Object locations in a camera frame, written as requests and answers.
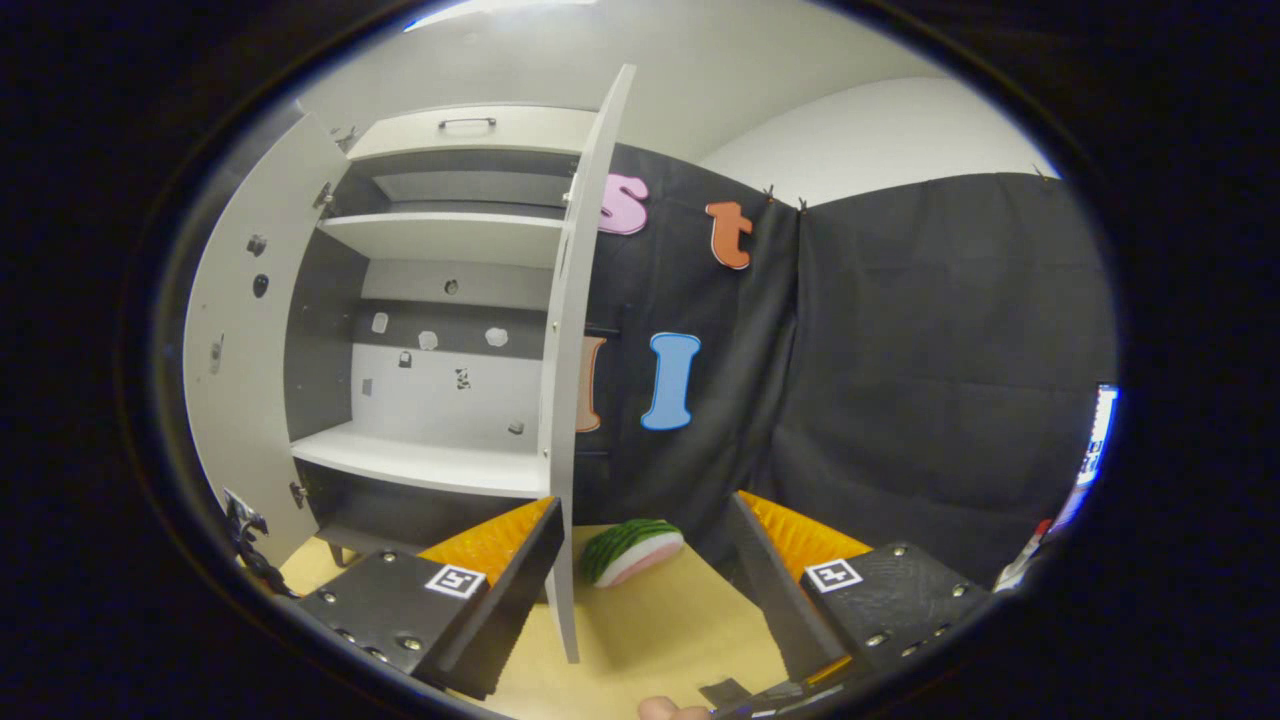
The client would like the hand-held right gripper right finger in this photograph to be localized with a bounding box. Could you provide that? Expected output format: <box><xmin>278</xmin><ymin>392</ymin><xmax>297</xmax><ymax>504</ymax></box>
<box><xmin>727</xmin><ymin>492</ymin><xmax>991</xmax><ymax>700</ymax></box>

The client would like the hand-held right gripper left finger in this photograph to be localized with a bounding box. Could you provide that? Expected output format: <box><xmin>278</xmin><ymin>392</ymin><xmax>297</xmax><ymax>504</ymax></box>
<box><xmin>297</xmin><ymin>497</ymin><xmax>567</xmax><ymax>703</ymax></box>

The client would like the white cabinet door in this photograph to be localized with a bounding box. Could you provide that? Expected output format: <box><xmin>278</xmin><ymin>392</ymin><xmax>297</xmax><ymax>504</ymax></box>
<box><xmin>538</xmin><ymin>65</ymin><xmax>638</xmax><ymax>664</ymax></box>
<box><xmin>183</xmin><ymin>112</ymin><xmax>351</xmax><ymax>541</ymax></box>

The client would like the white cabinet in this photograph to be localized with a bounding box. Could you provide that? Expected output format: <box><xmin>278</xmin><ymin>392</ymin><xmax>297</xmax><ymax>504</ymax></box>
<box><xmin>285</xmin><ymin>105</ymin><xmax>601</xmax><ymax>569</ymax></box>

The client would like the white cabinet shelf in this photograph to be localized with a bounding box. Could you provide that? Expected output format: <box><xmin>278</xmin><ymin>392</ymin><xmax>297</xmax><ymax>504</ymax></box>
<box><xmin>318</xmin><ymin>212</ymin><xmax>567</xmax><ymax>269</ymax></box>
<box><xmin>292</xmin><ymin>422</ymin><xmax>550</xmax><ymax>499</ymax></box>

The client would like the white cabinet drawer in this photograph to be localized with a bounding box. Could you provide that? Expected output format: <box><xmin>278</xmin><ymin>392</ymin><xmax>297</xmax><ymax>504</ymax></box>
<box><xmin>347</xmin><ymin>105</ymin><xmax>601</xmax><ymax>161</ymax></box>

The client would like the watermelon slice toy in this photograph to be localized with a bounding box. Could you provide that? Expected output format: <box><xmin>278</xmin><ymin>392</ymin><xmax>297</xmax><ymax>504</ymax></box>
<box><xmin>582</xmin><ymin>518</ymin><xmax>686</xmax><ymax>589</ymax></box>

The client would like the white and red item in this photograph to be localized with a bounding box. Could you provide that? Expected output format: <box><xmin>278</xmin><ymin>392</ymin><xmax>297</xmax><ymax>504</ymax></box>
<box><xmin>994</xmin><ymin>515</ymin><xmax>1057</xmax><ymax>592</ymax></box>

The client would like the black backdrop cloth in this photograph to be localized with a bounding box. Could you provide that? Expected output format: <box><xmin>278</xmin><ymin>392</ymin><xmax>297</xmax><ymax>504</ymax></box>
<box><xmin>573</xmin><ymin>143</ymin><xmax>1120</xmax><ymax>593</ymax></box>

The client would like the bright monitor screen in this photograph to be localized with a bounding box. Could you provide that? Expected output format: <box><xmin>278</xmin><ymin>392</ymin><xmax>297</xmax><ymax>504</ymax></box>
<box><xmin>1076</xmin><ymin>384</ymin><xmax>1120</xmax><ymax>492</ymax></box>

